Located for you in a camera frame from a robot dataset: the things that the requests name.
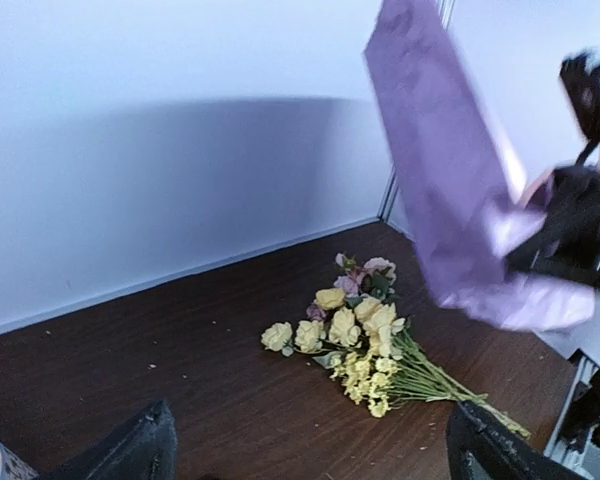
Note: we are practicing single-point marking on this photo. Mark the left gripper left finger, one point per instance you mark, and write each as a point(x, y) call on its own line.
point(142, 447)

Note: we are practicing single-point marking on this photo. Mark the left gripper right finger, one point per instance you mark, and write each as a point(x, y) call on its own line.
point(481, 447)

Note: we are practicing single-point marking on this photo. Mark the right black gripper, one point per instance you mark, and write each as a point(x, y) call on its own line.
point(568, 244)

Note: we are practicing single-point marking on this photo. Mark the purple pink wrapping paper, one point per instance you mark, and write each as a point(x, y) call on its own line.
point(464, 200)

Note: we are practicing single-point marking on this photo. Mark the small yellow daisy bunch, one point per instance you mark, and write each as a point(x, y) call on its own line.
point(384, 384)

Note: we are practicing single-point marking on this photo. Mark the cream rose flower stem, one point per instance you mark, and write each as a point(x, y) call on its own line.
point(372, 328)

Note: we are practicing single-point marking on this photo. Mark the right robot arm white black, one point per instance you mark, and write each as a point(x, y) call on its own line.
point(580, 76)

